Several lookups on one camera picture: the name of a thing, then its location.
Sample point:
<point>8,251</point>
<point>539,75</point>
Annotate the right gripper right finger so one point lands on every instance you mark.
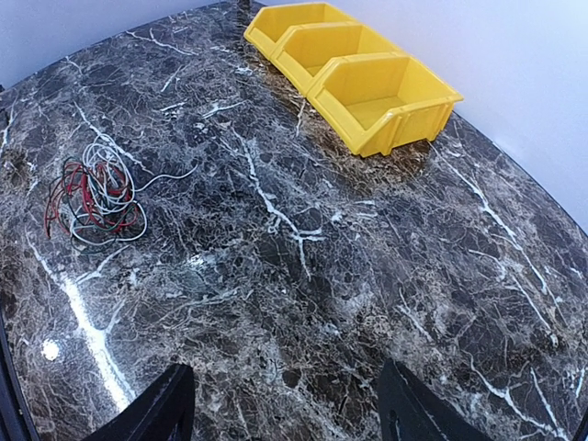
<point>408,410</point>

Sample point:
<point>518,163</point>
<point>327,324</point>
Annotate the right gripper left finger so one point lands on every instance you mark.
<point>164,411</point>

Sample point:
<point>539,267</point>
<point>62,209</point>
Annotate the right yellow plastic bin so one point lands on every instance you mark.
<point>377,102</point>

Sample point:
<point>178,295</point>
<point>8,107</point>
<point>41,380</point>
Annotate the yellow plastic bin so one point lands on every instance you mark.
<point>303,50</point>
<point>377,102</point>
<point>271,22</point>

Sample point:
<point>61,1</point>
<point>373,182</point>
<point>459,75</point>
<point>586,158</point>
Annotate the middle yellow plastic bin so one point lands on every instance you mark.
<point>303,50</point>

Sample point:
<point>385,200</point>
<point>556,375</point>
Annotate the left yellow plastic bin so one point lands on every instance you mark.
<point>271,22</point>

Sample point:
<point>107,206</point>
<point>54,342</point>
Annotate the black front rail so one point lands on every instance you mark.
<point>16,421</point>

